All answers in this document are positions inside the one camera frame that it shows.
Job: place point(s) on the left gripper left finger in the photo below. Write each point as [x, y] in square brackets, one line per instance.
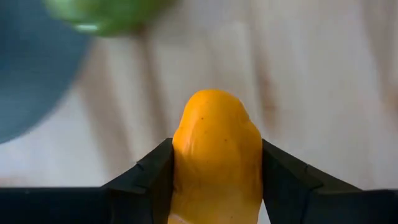
[143, 196]

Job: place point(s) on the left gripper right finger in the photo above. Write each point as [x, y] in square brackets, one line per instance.
[295, 196]

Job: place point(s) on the yellow-orange mango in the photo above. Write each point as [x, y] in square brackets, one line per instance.
[217, 149]

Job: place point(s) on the grey round woven placemat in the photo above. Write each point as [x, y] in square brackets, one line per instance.
[31, 62]

